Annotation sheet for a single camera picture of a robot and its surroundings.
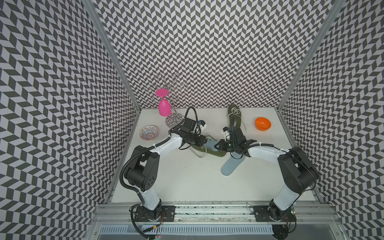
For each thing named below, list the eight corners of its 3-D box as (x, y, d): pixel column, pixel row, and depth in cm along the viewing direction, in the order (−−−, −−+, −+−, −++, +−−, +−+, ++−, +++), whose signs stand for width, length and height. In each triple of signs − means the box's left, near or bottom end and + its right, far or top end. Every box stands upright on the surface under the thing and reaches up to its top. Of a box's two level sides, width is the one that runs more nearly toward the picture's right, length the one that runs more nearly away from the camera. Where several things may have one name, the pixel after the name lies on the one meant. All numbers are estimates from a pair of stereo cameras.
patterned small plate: (140, 141, 103) (138, 136, 98) (144, 129, 109) (141, 125, 104) (155, 141, 103) (153, 136, 98) (158, 129, 109) (156, 125, 104)
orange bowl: (256, 131, 107) (258, 127, 103) (252, 120, 113) (254, 116, 109) (269, 131, 107) (272, 127, 103) (265, 120, 113) (268, 116, 109)
